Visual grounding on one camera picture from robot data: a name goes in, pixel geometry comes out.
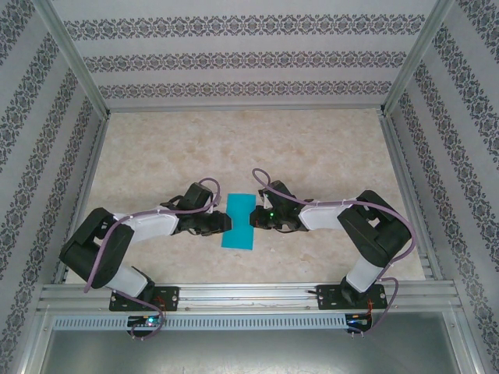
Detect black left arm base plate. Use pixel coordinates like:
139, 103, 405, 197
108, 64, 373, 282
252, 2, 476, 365
108, 285, 182, 313

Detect slotted grey cable duct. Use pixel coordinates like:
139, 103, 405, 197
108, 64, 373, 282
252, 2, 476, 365
51, 314, 349, 330

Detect aluminium frame corner post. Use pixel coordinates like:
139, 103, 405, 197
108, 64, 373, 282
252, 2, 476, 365
34, 0, 112, 118
378, 0, 458, 118

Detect grey sheet metal panel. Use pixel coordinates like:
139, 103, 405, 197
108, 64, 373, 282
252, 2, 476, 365
38, 329, 467, 374

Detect aluminium table edge rail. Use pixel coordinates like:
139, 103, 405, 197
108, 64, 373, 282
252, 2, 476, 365
104, 101, 386, 115
52, 114, 112, 285

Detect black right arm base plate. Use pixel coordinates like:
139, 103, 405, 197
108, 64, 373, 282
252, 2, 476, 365
317, 284, 388, 312

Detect blue square paper sheet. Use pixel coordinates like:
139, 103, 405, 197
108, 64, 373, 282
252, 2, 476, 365
220, 192, 259, 251

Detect aluminium frame upright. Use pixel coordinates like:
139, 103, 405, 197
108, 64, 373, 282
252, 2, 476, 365
14, 307, 54, 374
447, 307, 489, 374

